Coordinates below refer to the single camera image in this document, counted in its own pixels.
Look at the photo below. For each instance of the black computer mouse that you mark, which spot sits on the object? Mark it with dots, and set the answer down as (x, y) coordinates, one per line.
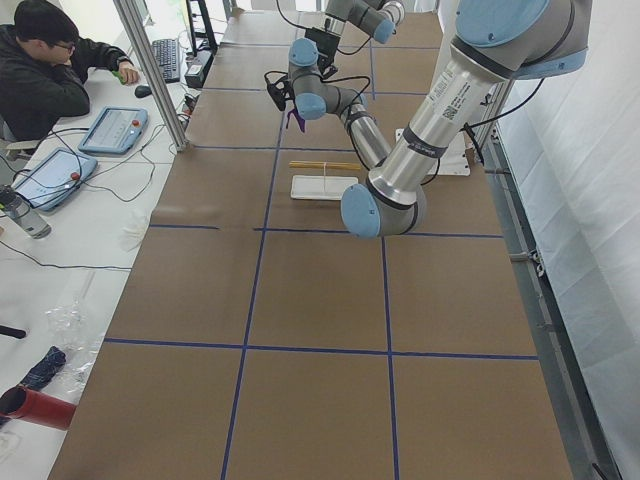
(142, 91)

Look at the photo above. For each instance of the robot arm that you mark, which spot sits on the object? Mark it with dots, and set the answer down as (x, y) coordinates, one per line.
(377, 19)
(494, 41)

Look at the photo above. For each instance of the purple towel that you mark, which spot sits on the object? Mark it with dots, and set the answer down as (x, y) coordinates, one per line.
(294, 114)

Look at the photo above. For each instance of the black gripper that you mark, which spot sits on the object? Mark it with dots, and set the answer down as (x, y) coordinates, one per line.
(327, 58)

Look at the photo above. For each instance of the clear plastic bag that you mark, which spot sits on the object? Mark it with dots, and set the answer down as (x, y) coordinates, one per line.
(78, 333)

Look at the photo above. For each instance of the seated person black jacket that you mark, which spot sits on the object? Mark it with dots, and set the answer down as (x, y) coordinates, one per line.
(44, 65)

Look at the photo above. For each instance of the lower blue teach pendant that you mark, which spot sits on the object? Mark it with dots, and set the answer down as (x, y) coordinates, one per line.
(55, 178)

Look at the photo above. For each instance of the dark blue folded umbrella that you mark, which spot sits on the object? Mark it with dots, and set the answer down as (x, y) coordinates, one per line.
(42, 373)

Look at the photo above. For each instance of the upper blue teach pendant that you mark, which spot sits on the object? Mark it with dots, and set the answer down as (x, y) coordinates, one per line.
(114, 131)

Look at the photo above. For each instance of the red cylinder tube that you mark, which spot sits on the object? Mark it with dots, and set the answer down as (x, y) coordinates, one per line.
(21, 403)

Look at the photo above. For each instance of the black keyboard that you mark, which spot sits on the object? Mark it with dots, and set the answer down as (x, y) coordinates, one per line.
(167, 55)

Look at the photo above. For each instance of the aluminium frame post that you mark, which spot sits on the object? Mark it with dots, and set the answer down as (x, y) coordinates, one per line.
(133, 25)

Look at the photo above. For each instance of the blue teach pendant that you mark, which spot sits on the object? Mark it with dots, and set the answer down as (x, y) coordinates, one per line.
(55, 178)
(114, 131)

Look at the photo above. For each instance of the front wooden rack rod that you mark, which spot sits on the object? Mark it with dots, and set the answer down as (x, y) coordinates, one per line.
(345, 166)

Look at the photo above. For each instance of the grey water bottle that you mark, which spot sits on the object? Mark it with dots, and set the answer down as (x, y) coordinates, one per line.
(21, 213)

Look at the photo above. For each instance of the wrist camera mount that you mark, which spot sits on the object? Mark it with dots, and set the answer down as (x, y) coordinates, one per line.
(278, 87)

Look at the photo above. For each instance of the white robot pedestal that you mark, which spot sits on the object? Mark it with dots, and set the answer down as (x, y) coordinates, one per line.
(453, 162)

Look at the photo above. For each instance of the white rack base tray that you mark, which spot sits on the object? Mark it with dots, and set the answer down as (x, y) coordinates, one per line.
(309, 187)

